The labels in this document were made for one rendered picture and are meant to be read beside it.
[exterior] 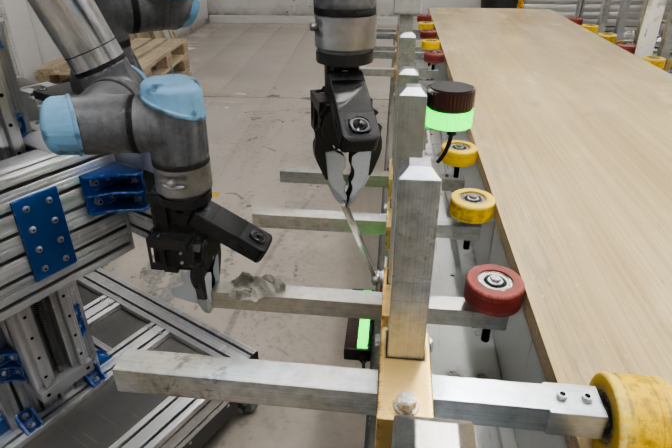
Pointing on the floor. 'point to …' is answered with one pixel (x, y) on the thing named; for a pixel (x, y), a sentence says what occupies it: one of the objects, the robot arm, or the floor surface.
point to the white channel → (656, 4)
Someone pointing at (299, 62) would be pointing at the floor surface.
